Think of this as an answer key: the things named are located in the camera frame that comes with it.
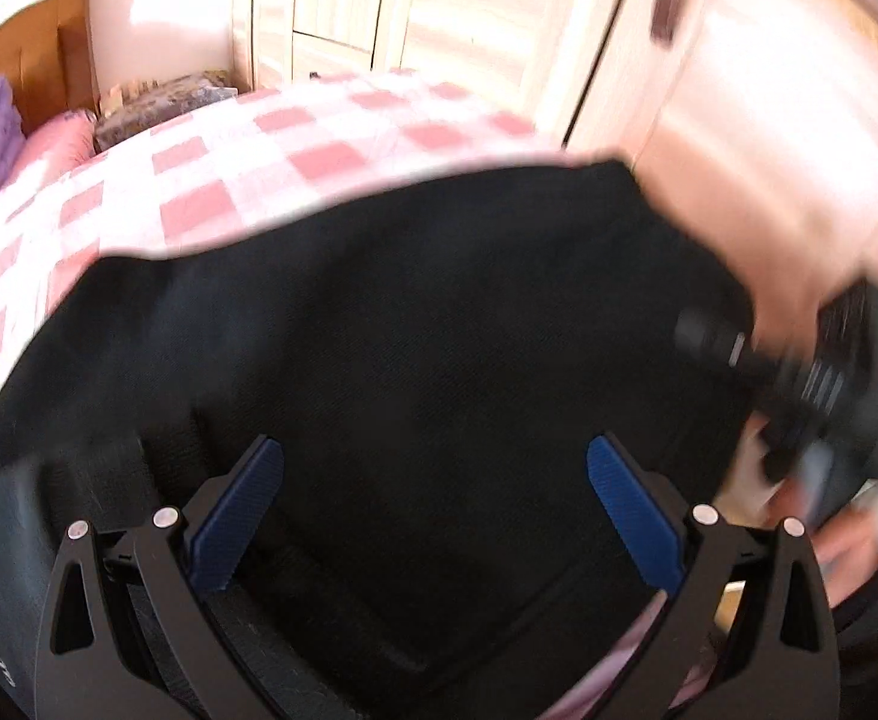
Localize light wooden wardrobe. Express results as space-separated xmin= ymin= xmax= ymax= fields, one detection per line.
xmin=229 ymin=0 xmax=878 ymax=361

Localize black pants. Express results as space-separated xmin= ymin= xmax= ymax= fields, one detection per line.
xmin=0 ymin=157 xmax=759 ymax=720

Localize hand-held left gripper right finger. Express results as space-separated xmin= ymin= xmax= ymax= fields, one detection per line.
xmin=585 ymin=431 xmax=841 ymax=720

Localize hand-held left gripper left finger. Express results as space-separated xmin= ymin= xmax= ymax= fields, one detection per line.
xmin=34 ymin=435 xmax=297 ymax=720

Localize pink checked bed sheet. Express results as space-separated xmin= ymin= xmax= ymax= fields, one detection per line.
xmin=0 ymin=67 xmax=582 ymax=421

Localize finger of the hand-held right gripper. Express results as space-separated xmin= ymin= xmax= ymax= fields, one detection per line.
xmin=675 ymin=307 xmax=755 ymax=376

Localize patterned brown cloth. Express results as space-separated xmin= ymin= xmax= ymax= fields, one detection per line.
xmin=94 ymin=71 xmax=239 ymax=153

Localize pink pillow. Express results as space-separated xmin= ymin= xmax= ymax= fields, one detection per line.
xmin=14 ymin=111 xmax=99 ymax=175

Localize wooden headboard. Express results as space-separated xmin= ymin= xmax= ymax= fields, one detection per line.
xmin=0 ymin=0 xmax=102 ymax=136

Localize person's right hand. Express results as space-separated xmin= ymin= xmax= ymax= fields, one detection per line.
xmin=812 ymin=508 xmax=878 ymax=580

